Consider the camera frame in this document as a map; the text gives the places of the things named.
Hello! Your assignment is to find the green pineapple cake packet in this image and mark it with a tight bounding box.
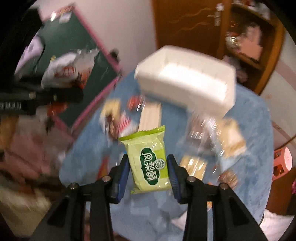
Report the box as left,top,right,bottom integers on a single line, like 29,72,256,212
119,126,171,194

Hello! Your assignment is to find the chocolate snack packet white red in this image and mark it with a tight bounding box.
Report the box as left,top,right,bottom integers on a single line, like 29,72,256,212
99,98,138,143

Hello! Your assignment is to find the large clear bread bag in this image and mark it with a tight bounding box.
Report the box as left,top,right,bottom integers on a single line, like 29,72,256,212
185,113,246,171

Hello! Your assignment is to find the beige wafer bar packet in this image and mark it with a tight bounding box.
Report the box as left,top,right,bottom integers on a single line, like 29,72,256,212
138,102,162,131

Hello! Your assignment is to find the red round snack packet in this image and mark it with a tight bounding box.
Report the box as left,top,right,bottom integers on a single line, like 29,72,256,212
126,95,145,111

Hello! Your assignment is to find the small nut snack packet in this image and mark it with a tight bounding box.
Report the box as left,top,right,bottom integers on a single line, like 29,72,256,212
218,170,238,189

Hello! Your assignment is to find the clear cracker snack packet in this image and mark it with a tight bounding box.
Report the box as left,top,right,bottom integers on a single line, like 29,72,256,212
179,155,207,180

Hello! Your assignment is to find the blue fuzzy table cover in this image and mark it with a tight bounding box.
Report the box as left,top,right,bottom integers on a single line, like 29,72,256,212
59,69,275,241

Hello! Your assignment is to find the pink plastic stool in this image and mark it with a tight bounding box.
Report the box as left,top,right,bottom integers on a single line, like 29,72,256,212
273,147,293,181

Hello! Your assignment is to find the white plastic storage bin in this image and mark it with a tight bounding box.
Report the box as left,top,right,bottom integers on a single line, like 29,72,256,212
134,45,236,118

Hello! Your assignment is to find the brown wooden door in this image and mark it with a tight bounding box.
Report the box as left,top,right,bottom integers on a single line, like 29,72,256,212
151,1,232,59

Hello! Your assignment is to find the wooden corner shelf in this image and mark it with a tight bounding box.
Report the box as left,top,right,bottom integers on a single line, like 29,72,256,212
222,1,285,95

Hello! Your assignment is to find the green chalkboard pink frame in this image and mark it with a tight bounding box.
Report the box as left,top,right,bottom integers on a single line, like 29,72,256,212
15,4,121,135

